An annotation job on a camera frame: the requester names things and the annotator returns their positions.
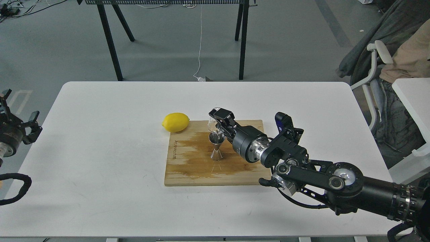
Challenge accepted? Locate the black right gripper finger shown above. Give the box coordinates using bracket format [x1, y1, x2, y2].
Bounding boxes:
[218, 126, 235, 144]
[209, 108, 235, 127]

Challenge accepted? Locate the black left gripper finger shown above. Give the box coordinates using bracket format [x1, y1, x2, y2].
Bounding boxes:
[0, 89, 12, 124]
[22, 111, 43, 145]

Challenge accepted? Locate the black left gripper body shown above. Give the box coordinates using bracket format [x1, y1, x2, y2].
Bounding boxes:
[0, 124, 24, 158]

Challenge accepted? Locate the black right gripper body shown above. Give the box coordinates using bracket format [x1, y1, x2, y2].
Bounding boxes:
[232, 124, 269, 163]

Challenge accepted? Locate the steel double jigger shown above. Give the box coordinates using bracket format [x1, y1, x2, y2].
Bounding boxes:
[209, 133, 225, 161]

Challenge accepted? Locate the small clear glass cup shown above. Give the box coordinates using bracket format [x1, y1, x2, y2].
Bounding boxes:
[207, 115, 224, 136]

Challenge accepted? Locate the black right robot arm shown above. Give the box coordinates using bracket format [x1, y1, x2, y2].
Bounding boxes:
[209, 108, 429, 242]

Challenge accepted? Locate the wooden cutting board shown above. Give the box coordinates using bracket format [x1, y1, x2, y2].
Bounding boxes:
[164, 120, 271, 186]

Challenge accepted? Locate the yellow lemon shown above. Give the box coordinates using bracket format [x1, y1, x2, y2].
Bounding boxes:
[162, 112, 189, 133]

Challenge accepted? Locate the white office chair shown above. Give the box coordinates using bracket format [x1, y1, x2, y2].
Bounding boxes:
[351, 40, 393, 130]

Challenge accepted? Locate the seated person in beige shirt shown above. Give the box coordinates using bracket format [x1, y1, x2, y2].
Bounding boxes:
[380, 19, 430, 83]

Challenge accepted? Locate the white power cable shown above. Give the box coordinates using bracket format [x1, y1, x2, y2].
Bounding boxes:
[193, 5, 206, 82]

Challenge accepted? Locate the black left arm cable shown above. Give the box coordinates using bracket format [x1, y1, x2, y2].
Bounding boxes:
[0, 173, 32, 206]

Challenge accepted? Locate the floor cable bundle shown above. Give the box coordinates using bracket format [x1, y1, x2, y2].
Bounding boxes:
[0, 0, 69, 24]

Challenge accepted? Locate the black metal frame table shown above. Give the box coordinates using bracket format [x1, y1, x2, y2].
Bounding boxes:
[77, 0, 257, 81]

